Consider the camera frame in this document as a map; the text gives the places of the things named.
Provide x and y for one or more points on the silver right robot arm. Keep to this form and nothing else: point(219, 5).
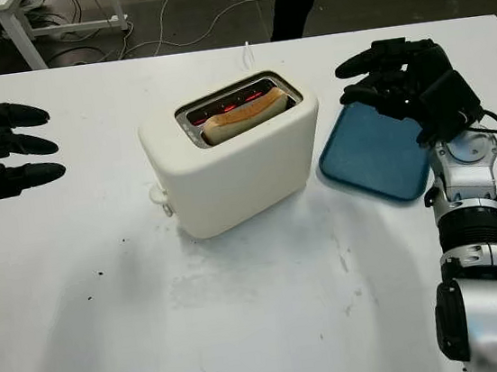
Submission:
point(465, 177)

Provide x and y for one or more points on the cream white toaster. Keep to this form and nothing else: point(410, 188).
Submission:
point(230, 183)

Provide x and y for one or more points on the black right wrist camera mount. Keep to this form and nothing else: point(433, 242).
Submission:
point(446, 98)

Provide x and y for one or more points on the toast slice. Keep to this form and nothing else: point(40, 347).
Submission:
point(244, 116)

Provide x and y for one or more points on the white sneaker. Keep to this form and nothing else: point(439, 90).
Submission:
point(34, 0)

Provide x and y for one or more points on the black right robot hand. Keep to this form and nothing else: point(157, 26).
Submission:
point(415, 65)

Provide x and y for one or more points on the blue plastic tray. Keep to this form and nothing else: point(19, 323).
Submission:
point(372, 157)

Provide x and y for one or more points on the white table frame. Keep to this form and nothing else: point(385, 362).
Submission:
point(18, 39)

